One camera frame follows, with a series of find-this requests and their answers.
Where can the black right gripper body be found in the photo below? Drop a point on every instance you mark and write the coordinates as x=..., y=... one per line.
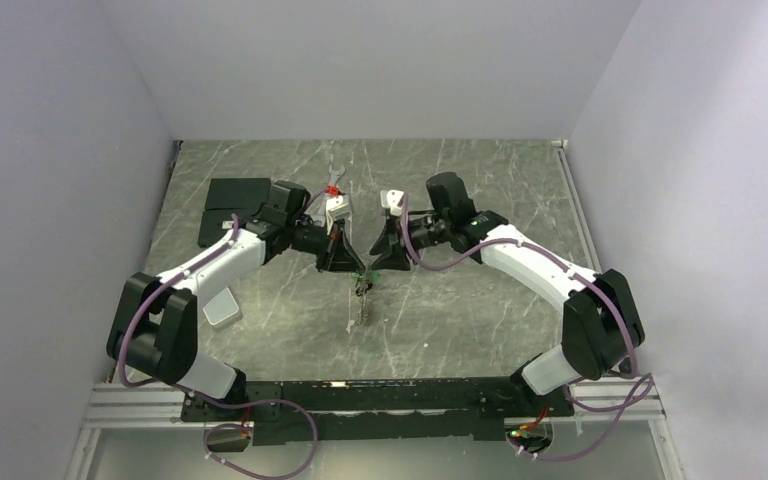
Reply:
x=406, y=248

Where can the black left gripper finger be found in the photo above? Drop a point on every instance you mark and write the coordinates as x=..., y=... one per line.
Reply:
x=348, y=261
x=327, y=261

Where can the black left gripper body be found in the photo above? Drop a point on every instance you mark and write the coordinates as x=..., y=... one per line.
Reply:
x=332, y=235

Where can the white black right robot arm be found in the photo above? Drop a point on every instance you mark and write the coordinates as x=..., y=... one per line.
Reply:
x=600, y=324

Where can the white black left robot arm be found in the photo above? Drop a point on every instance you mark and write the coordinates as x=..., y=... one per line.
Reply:
x=154, y=335

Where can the silver open-end wrench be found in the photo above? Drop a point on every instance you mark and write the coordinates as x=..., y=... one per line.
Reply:
x=335, y=172

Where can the black flat electronic box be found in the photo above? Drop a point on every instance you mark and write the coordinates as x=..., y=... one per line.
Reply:
x=227, y=197

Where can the white rectangular router box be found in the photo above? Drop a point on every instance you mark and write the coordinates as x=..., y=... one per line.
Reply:
x=222, y=311

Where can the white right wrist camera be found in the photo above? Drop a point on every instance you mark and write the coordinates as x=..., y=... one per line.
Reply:
x=392, y=202

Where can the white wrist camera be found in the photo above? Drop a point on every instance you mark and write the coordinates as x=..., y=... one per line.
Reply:
x=392, y=202
x=336, y=206

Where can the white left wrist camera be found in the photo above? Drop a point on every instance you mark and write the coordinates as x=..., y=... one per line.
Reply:
x=336, y=206

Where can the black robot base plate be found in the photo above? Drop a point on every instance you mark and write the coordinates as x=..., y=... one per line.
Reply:
x=480, y=408

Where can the aluminium frame rail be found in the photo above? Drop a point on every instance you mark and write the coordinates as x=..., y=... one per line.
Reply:
x=113, y=406

